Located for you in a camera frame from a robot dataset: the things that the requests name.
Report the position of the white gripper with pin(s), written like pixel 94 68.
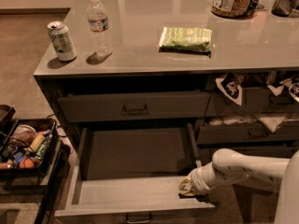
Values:
pixel 198 180

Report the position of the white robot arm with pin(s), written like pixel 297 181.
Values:
pixel 230 167

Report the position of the grey drawer cabinet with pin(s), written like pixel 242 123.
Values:
pixel 253 49

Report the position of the green snack bag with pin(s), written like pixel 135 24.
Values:
pixel 193 39

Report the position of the black white snack bag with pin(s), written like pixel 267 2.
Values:
pixel 291 84

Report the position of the yellow mustard bottle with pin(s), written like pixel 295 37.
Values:
pixel 38 140

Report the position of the orange fruit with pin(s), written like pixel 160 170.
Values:
pixel 26 163

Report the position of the black bin of items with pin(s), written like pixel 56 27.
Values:
pixel 16 137

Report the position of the large jar of nuts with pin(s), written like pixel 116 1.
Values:
pixel 229 8

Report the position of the clear plastic water bottle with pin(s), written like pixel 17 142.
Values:
pixel 99 24

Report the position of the silver green soda can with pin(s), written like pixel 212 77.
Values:
pixel 61 41

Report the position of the dark glass container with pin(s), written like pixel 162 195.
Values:
pixel 286 8

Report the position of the black cart frame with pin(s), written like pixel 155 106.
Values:
pixel 30 199

